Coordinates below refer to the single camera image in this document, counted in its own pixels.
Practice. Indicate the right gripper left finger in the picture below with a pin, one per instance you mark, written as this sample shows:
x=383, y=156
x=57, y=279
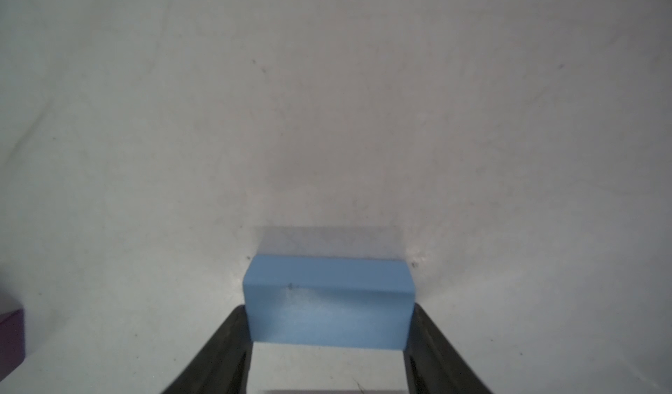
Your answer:
x=222, y=366

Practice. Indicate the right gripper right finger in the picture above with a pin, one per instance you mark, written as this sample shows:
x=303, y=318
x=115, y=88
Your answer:
x=432, y=365

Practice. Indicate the light blue block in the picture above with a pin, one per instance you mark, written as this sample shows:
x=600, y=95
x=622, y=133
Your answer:
x=329, y=302

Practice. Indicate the purple triangular block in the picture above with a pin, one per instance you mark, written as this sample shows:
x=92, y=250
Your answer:
x=12, y=341

